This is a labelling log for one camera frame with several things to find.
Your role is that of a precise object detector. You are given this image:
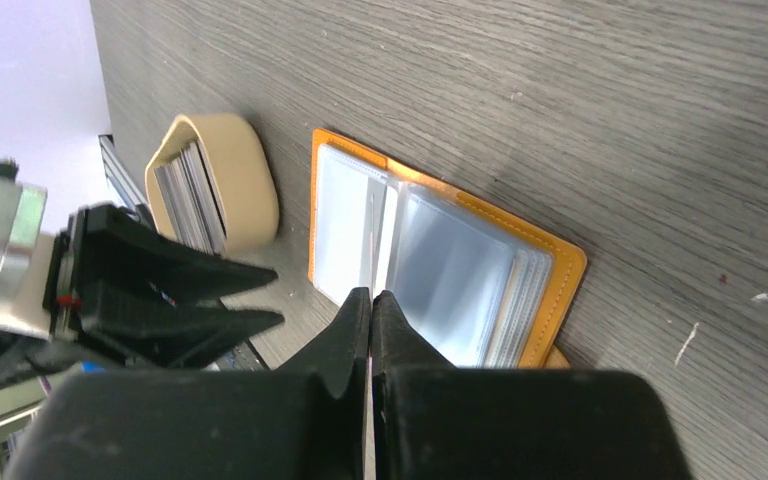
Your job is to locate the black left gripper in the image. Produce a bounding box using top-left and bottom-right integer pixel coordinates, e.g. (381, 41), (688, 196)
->
(0, 204), (284, 389)

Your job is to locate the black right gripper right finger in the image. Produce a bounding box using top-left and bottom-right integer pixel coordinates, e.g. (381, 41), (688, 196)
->
(370, 292), (691, 479)

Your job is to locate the beige oval card tray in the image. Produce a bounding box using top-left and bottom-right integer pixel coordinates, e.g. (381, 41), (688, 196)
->
(144, 113), (280, 257)

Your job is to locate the orange leather card holder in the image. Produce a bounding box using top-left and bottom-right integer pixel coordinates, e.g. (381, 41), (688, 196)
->
(308, 128), (587, 368)

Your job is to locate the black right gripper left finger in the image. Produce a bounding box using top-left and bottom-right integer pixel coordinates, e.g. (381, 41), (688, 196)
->
(6, 288), (372, 479)

